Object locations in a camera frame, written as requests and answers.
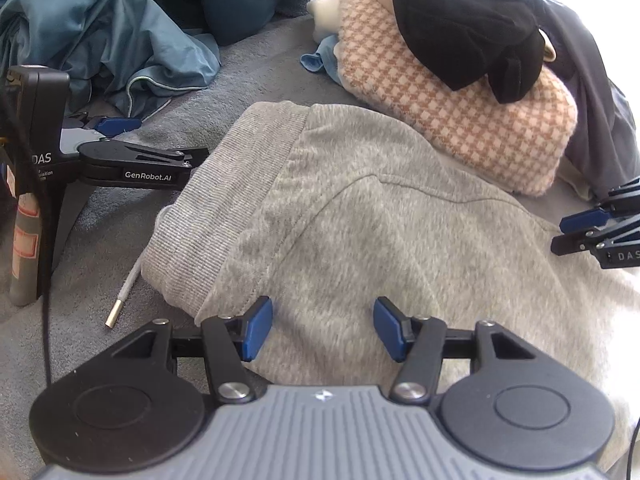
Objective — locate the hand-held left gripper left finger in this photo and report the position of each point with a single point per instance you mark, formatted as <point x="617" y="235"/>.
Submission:
<point x="257" y="331"/>

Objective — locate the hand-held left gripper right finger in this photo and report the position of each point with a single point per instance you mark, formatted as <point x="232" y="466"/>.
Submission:
<point x="390" y="329"/>

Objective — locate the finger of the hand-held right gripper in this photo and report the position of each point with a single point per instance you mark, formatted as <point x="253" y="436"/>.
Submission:
<point x="582" y="220"/>
<point x="580" y="242"/>

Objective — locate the grey hoodie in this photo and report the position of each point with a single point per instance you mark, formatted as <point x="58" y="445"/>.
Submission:
<point x="375" y="220"/>

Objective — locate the dark blue-grey garment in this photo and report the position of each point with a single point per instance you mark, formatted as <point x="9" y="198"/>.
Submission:
<point x="595" y="110"/>

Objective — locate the pink houndstooth sweater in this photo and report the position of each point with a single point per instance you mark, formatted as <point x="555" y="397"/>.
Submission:
<point x="475" y="125"/>

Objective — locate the black garment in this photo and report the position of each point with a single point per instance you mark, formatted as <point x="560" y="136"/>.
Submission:
<point x="450" y="25"/>

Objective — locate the grey bottle with red label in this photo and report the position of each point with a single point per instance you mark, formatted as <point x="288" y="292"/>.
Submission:
<point x="25" y="260"/>

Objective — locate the light blue cloth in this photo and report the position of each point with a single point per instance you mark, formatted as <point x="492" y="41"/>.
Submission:
<point x="320" y="57"/>

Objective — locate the idle black gripper device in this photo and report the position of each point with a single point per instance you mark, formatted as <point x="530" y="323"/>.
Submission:
<point x="45" y="125"/>

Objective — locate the cream garment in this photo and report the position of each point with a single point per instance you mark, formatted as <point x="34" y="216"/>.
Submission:
<point x="325" y="10"/>

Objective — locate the blue duvet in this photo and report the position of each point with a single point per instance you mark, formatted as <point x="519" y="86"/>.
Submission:
<point x="125" y="25"/>

